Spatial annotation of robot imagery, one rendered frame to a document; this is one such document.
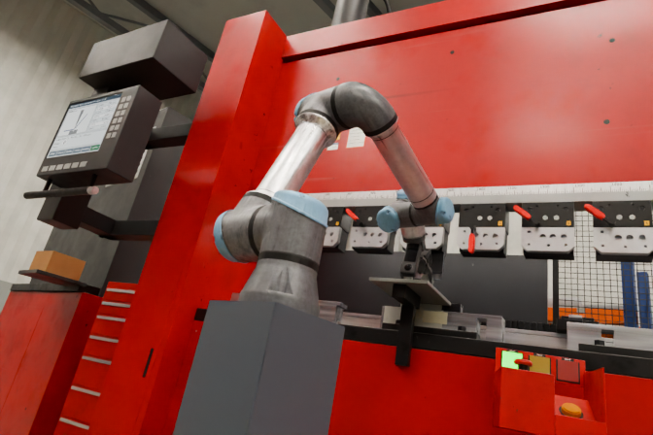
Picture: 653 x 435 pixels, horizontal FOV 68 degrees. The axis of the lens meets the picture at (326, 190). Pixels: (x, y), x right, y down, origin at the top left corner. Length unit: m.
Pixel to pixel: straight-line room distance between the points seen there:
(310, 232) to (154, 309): 1.18
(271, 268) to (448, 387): 0.76
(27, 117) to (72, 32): 1.63
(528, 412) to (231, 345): 0.64
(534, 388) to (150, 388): 1.27
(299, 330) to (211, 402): 0.18
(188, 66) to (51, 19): 6.90
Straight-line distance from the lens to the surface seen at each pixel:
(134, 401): 1.95
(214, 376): 0.86
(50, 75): 8.69
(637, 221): 1.66
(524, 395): 1.17
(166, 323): 1.92
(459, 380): 1.47
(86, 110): 2.21
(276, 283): 0.85
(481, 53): 2.07
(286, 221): 0.89
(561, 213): 1.67
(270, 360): 0.79
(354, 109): 1.19
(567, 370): 1.34
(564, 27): 2.08
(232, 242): 1.00
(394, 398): 1.52
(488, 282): 2.19
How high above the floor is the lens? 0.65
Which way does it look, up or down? 23 degrees up
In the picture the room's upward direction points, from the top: 11 degrees clockwise
